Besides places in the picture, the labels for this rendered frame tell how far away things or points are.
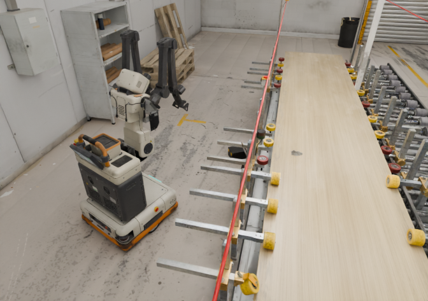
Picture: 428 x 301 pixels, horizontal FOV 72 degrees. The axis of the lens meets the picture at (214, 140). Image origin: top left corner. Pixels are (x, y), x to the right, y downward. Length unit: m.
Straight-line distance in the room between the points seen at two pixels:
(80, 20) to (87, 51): 0.37
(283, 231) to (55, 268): 1.91
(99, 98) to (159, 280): 2.80
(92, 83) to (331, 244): 3.69
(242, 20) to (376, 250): 8.86
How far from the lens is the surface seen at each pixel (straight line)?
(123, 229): 2.59
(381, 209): 2.03
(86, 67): 4.45
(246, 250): 1.95
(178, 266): 1.47
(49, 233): 3.19
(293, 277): 1.55
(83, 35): 4.30
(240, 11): 9.98
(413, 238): 1.85
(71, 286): 2.75
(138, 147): 2.58
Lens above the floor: 2.16
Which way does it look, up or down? 32 degrees down
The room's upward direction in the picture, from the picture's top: straight up
